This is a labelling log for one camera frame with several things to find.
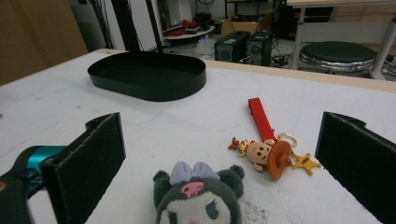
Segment black hanger stand with tray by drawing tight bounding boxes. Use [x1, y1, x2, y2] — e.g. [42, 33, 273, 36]
[87, 0, 207, 103]

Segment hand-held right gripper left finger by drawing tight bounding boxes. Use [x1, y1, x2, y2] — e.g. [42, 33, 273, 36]
[40, 112, 127, 224]

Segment open cardboard box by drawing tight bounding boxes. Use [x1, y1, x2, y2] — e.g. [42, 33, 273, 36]
[219, 18, 260, 37]

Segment black computer tower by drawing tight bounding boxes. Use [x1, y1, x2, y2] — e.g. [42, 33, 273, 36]
[214, 31, 251, 63]
[246, 30, 275, 67]

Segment white metal table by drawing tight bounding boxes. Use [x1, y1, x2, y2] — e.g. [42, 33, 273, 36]
[286, 0, 396, 80]

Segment grey plush toy purple bow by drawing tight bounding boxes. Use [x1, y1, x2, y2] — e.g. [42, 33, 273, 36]
[152, 161, 246, 224]

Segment red cables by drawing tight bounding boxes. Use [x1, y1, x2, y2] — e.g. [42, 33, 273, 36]
[180, 19, 199, 30]

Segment white round table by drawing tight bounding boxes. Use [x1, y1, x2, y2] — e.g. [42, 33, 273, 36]
[163, 25, 216, 41]

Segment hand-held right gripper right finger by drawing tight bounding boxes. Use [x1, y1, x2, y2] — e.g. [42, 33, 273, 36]
[315, 111, 396, 224]

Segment black round stool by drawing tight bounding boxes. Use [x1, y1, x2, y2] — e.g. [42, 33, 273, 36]
[299, 41, 378, 74]

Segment white table mat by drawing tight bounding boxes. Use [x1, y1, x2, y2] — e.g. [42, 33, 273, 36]
[0, 50, 396, 224]

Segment cowboy doll keychain red strap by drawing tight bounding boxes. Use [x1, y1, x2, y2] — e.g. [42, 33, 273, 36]
[228, 97, 321, 181]

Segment black metal frame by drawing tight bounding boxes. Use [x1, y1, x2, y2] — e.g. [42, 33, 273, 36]
[110, 0, 141, 53]

